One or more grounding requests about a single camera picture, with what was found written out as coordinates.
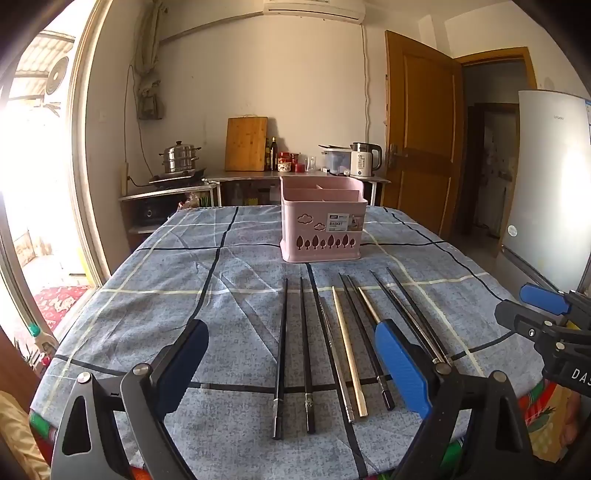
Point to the dark sauce bottle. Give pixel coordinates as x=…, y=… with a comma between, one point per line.
x=275, y=154

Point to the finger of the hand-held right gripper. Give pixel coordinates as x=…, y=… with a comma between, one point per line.
x=542, y=299
x=517, y=316

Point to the white electric kettle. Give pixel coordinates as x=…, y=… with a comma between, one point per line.
x=362, y=161

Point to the white air conditioner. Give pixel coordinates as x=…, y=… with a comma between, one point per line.
x=314, y=10

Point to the steel steamer pot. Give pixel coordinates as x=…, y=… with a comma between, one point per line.
x=179, y=159

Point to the steel counter table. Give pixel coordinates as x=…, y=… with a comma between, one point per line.
x=249, y=176

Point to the wooden door frame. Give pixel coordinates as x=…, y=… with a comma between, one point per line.
x=498, y=54

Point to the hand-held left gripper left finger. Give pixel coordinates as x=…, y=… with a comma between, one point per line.
x=191, y=350

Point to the white spray bottle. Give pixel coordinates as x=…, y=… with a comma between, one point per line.
x=44, y=341

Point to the colourful plaid undercloth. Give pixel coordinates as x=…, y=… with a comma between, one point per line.
x=39, y=431

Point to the white printed jar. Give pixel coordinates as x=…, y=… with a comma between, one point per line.
x=283, y=165

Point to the brown wooden door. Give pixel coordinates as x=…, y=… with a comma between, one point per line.
x=420, y=138

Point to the black kitchen appliance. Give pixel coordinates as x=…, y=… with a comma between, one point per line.
x=150, y=213

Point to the bundled beige curtain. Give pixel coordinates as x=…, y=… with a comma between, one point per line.
x=150, y=69

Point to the gas stove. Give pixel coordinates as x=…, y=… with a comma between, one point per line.
x=178, y=177

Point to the low steel rack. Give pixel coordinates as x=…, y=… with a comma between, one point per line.
x=157, y=194

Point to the clear plastic storage container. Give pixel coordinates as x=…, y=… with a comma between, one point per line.
x=336, y=161

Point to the bamboo cutting board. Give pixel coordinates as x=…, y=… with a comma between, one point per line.
x=246, y=144

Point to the red patterned rug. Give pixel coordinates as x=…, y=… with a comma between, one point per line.
x=60, y=304

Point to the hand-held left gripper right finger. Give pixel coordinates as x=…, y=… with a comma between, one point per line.
x=401, y=364

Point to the silver refrigerator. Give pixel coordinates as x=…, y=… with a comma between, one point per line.
x=549, y=184

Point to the wall power strip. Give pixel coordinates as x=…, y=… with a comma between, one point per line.
x=125, y=177

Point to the clear drinking glass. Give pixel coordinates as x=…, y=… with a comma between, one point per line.
x=311, y=166

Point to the olive oil bottle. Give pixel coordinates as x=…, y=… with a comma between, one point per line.
x=268, y=154

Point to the pink plastic utensil basket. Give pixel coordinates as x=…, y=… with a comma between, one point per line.
x=318, y=230

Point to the blue checked tablecloth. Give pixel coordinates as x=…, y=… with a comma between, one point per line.
x=184, y=277

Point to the yellow cloth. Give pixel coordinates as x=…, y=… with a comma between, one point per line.
x=18, y=438

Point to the light wooden chopstick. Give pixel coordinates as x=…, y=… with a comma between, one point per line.
x=348, y=360
x=369, y=305

